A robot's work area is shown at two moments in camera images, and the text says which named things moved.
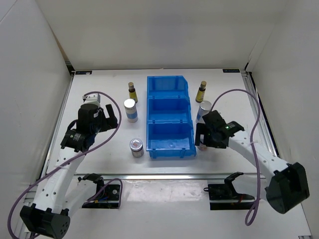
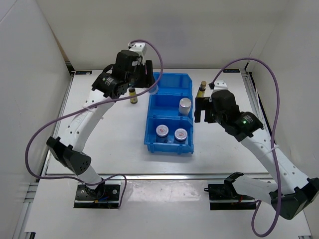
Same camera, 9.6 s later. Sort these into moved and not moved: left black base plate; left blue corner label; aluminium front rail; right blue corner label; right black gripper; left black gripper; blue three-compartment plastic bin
Moved: left black gripper; right black gripper
Not moved: blue three-compartment plastic bin; right blue corner label; left black base plate; aluminium front rail; left blue corner label
